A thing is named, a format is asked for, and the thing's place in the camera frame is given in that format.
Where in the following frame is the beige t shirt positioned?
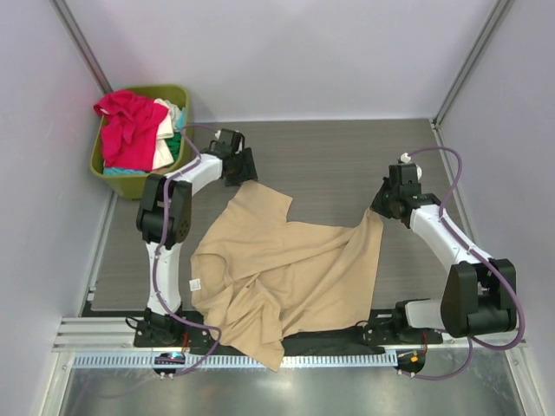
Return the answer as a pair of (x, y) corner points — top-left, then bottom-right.
(191, 181), (383, 371)

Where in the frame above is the olive green plastic bin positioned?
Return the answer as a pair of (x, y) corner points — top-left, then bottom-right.
(89, 84), (193, 200)

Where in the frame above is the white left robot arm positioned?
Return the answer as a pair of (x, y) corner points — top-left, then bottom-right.
(135, 128), (258, 347)

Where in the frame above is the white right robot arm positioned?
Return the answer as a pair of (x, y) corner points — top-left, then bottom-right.
(370, 162), (518, 343)

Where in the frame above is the green t shirt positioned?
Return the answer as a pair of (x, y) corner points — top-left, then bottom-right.
(165, 132), (181, 162)

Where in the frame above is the cream t shirt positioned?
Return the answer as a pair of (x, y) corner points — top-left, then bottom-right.
(152, 98), (184, 170)

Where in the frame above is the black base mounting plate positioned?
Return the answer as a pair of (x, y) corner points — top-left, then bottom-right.
(125, 308), (443, 357)

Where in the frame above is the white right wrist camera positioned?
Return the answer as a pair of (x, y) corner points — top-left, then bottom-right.
(399, 153), (422, 180)

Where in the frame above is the white slotted cable duct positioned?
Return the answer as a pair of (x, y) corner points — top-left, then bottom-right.
(72, 350), (398, 369)

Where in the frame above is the right aluminium corner post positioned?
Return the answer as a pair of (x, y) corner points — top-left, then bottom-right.
(431, 0), (514, 130)

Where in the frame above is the aluminium corner post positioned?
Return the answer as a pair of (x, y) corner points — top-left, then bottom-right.
(431, 0), (514, 130)
(49, 0), (113, 94)

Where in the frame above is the aluminium frame rail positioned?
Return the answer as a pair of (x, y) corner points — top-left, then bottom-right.
(53, 311), (521, 355)

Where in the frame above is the left aluminium corner post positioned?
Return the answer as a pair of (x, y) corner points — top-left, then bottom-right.
(49, 0), (113, 94)

